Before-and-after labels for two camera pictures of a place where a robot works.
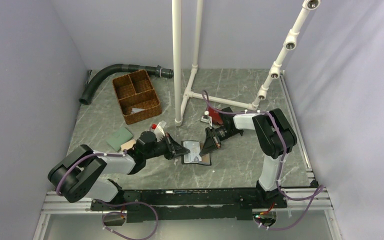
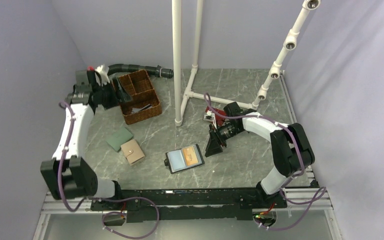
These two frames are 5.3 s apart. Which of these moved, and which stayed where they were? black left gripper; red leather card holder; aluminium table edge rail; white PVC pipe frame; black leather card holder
Moved: black left gripper; black leather card holder
Stayed: red leather card holder; aluminium table edge rail; white PVC pipe frame
